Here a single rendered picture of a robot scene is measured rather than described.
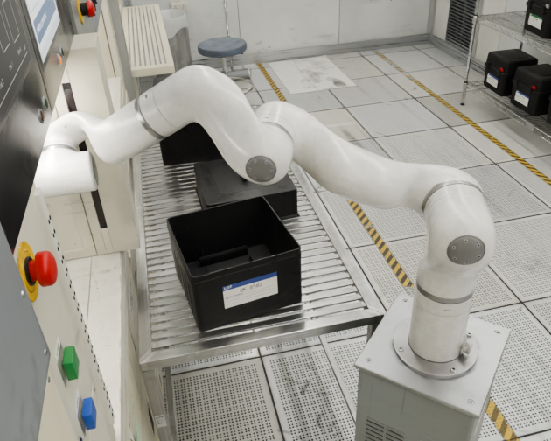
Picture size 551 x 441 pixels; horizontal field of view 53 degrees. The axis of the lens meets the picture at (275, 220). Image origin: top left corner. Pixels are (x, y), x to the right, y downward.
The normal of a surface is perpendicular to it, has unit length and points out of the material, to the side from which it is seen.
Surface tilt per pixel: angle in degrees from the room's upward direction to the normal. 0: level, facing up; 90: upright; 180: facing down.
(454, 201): 20
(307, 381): 0
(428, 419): 90
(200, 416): 0
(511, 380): 0
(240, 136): 53
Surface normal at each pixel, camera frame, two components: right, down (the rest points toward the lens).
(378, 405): -0.53, 0.49
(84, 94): 0.23, 0.53
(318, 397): -0.04, -0.83
